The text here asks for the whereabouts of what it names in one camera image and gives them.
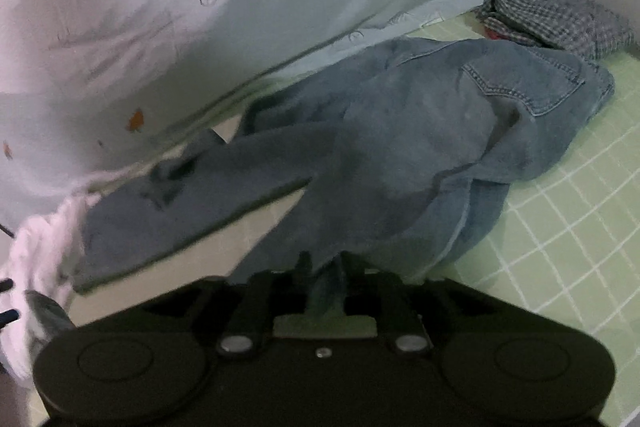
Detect green grid bed sheet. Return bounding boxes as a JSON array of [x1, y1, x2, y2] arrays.
[[25, 4, 640, 427]]

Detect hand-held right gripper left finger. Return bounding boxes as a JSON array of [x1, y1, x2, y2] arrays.
[[134, 251, 314, 361]]

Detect grey cloth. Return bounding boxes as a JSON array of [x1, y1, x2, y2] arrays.
[[24, 291, 76, 344]]

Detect checkered shirt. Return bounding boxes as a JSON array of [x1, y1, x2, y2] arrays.
[[474, 0, 637, 62]]

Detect blue denim jeans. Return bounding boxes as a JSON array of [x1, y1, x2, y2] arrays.
[[72, 34, 616, 297]]

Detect white cloth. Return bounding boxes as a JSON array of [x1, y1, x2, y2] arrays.
[[0, 199, 90, 383]]

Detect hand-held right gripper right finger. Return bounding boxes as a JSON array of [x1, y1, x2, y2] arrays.
[[342, 251, 522, 361]]

